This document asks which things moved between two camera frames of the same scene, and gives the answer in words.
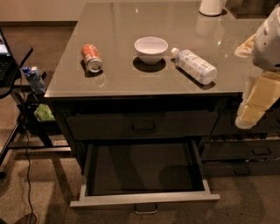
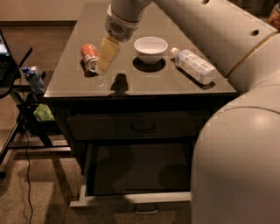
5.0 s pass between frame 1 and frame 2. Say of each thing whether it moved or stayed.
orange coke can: stayed
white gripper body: moved
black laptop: stayed
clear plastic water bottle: stayed
